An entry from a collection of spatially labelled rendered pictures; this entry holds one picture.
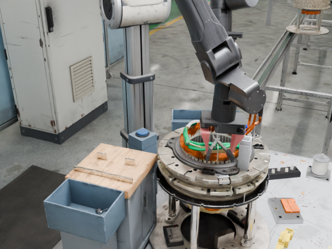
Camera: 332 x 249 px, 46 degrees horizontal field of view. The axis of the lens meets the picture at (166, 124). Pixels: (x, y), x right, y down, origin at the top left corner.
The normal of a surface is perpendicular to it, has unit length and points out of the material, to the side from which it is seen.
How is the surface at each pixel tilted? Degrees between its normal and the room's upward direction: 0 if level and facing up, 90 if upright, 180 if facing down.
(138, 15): 108
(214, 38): 74
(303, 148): 0
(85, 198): 90
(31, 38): 90
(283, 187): 0
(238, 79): 24
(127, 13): 100
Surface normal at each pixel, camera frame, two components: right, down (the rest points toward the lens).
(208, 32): 0.37, 0.16
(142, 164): 0.00, -0.89
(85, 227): -0.36, 0.42
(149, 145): 0.72, 0.31
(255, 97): 0.50, 0.42
